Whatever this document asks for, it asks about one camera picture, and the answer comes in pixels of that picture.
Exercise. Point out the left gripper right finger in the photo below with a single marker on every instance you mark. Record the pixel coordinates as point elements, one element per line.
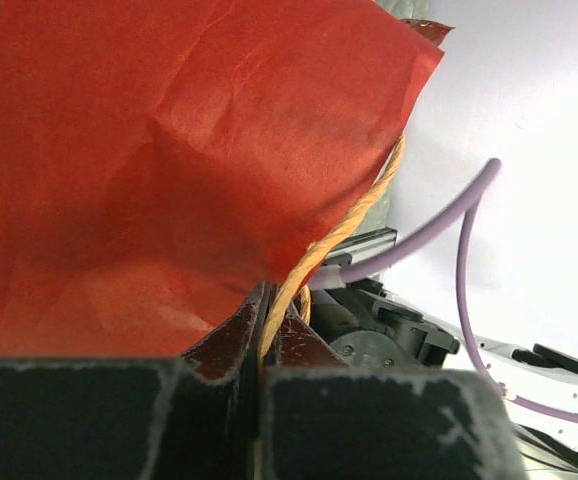
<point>322,419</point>

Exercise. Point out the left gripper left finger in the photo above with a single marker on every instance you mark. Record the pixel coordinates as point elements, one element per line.
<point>189,416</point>

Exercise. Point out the red paper bag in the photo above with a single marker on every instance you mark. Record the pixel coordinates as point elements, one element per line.
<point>158,159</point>

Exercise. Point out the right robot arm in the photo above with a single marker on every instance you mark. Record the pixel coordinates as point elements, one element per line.
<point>368,327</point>

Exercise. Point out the aluminium rail frame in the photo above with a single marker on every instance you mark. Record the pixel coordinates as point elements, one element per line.
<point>361,247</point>

